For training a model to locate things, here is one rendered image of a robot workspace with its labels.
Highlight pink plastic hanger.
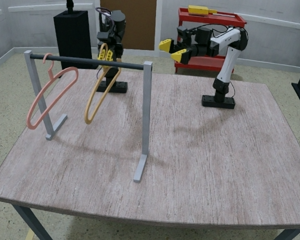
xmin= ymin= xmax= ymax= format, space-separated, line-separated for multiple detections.
xmin=26 ymin=53 xmax=79 ymax=130

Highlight tan clothes hanger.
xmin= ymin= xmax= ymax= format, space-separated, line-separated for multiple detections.
xmin=85 ymin=43 xmax=122 ymax=124

